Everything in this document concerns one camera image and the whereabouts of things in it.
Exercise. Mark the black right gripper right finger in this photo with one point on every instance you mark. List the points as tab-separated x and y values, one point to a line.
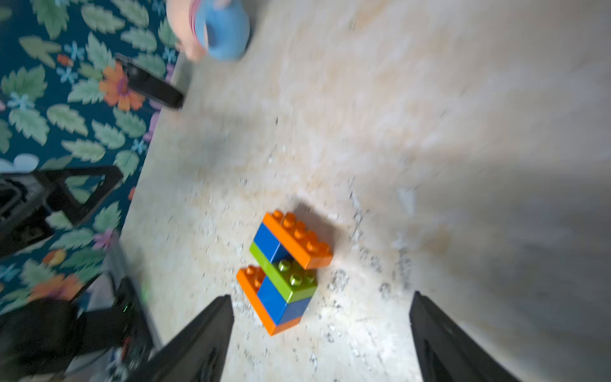
445	352

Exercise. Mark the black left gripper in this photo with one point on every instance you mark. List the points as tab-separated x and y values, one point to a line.
28	198

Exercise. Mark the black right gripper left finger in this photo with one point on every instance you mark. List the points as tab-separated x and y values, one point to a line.
198	352

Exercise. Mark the orange lego brick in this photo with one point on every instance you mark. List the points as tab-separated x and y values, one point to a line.
251	279
300	242

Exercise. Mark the blue square lego brick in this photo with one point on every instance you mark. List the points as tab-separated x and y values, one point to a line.
277	307
270	246

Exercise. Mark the green lego brick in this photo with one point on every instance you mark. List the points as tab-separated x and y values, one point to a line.
289	278

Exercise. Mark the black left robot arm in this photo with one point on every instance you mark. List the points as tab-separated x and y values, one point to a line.
44	336

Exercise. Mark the black alarm clock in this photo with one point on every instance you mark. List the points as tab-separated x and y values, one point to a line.
141	81

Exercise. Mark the pink pig plush toy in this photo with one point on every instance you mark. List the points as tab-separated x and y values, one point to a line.
220	29

